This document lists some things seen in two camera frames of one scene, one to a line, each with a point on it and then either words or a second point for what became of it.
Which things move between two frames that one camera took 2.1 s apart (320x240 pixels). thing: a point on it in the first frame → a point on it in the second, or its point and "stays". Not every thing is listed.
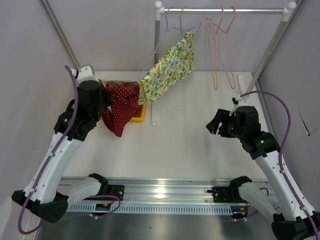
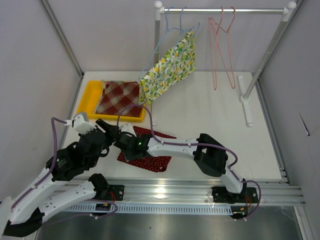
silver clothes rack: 287,12 stays
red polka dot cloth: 125,95 → 154,163
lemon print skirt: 178,62 stays
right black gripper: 222,116 → 129,156
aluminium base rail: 151,196 stays
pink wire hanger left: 213,37 stays
